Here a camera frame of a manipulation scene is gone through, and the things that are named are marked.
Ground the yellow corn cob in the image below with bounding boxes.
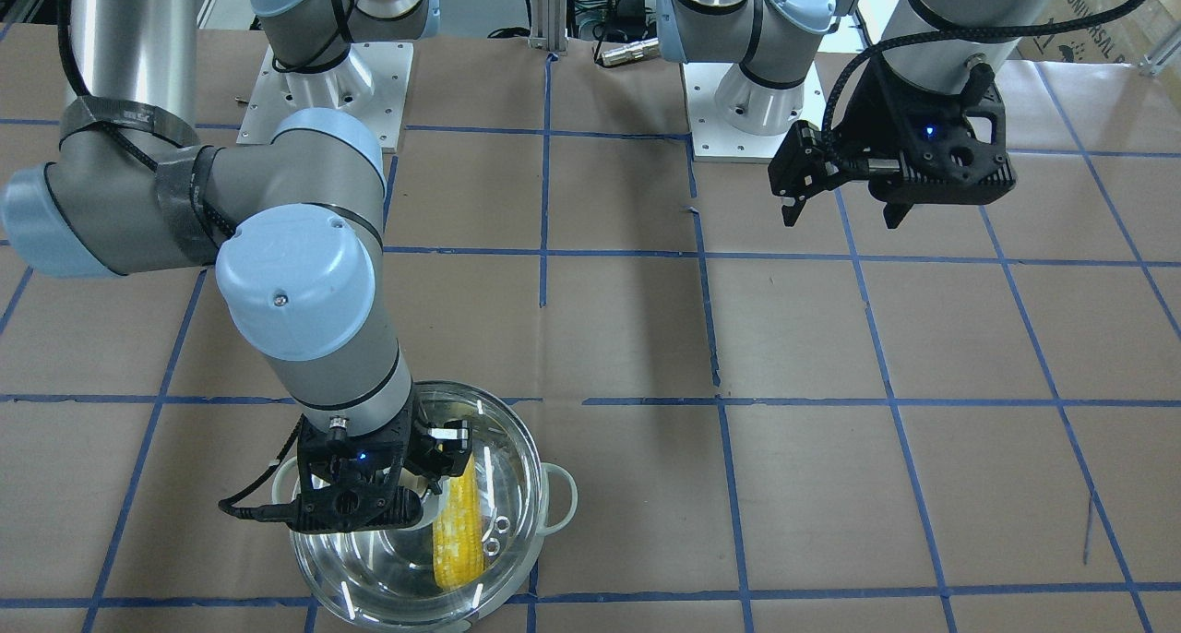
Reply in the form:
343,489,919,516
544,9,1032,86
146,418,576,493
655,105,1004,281
432,456,487,592

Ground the cardboard box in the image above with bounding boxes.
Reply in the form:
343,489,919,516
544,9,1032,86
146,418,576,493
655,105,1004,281
1014,0,1181,66

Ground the pale green steel pot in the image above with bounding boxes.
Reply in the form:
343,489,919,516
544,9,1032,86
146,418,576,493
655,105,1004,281
275,381,579,632

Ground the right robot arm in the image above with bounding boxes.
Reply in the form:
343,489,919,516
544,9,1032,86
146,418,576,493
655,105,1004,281
4,0,470,533

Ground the silver metal connector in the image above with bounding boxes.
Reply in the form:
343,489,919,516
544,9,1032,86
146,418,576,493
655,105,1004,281
595,39,663,68

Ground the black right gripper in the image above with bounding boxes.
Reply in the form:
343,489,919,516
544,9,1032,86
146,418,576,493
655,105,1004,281
283,402,475,533

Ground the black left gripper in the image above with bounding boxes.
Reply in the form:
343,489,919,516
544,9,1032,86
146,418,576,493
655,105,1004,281
769,61,1017,230

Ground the aluminium frame post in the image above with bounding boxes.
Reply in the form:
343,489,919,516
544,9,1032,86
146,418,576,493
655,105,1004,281
527,0,573,57

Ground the black power adapter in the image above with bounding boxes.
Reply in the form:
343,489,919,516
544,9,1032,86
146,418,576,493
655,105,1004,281
608,0,647,25

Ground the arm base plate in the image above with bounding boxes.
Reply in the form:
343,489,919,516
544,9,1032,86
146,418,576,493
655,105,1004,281
236,43,415,154
683,63,824,163

